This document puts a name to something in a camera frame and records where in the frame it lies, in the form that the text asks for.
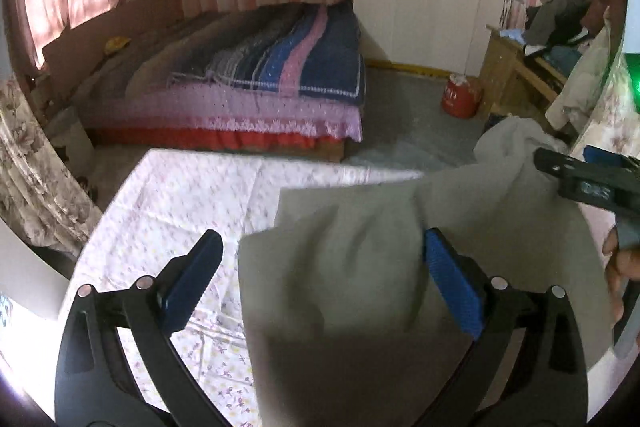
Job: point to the person's right hand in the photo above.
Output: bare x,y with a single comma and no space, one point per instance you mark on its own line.
620,267

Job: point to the brown floral curtain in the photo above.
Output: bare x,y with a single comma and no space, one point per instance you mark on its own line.
35,172

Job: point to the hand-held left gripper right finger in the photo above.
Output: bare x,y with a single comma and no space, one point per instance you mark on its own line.
452,277

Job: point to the striped blue pink blanket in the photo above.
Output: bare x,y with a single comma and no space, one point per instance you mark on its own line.
300,57

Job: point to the red bucket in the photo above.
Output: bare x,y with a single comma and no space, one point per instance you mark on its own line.
460,99

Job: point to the pink lace bedspread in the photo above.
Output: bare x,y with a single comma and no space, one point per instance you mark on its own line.
225,117

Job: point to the bed with brown cover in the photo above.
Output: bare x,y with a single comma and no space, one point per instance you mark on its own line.
150,67

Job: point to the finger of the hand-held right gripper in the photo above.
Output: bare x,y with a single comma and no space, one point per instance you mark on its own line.
590,189
612,159

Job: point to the wooden cabinet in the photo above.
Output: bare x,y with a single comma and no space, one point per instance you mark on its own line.
510,72

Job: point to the pile of dark clothes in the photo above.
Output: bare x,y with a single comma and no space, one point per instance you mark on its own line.
560,17

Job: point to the grey and white garment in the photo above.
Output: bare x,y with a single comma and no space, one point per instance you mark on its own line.
350,227

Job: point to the yellow cushion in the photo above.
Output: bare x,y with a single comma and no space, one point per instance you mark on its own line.
117,45

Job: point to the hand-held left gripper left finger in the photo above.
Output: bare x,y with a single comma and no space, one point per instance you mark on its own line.
192,277

